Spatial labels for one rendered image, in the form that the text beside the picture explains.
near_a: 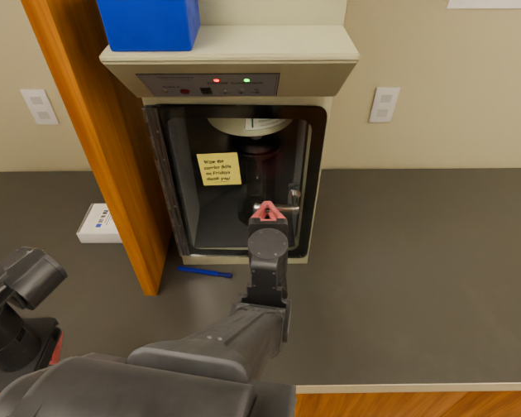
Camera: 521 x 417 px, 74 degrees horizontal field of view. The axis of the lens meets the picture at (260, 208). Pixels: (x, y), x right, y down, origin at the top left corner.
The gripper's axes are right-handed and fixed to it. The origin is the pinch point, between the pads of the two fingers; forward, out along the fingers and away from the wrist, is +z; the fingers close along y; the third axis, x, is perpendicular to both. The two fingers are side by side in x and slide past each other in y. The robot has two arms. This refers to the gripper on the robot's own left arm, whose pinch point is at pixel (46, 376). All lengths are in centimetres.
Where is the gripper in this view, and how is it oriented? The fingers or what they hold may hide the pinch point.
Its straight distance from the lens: 69.5
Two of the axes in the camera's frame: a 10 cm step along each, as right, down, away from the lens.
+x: -10.0, 0.1, -0.1
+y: -0.2, -6.9, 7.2
